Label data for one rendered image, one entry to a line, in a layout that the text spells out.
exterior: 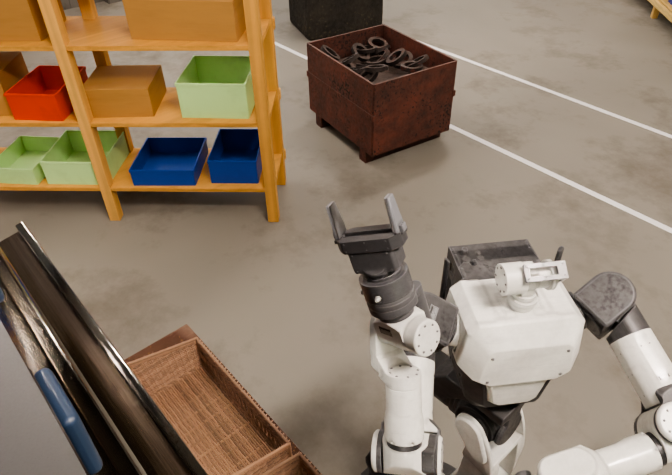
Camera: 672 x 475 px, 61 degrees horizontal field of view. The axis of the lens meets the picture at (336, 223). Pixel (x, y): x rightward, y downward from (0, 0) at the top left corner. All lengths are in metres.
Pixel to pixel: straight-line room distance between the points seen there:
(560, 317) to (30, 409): 1.14
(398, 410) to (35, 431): 0.87
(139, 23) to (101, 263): 1.40
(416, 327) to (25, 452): 0.80
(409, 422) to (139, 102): 2.82
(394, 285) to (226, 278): 2.49
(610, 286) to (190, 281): 2.52
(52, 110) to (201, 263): 1.22
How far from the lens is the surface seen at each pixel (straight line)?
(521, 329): 1.26
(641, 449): 1.33
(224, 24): 3.21
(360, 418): 2.74
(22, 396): 0.27
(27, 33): 3.63
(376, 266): 0.96
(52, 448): 0.25
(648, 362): 1.37
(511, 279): 1.20
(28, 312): 0.88
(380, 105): 4.00
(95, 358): 1.24
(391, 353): 1.10
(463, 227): 3.73
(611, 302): 1.37
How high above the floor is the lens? 2.30
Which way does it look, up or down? 38 degrees down
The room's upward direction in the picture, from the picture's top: 1 degrees counter-clockwise
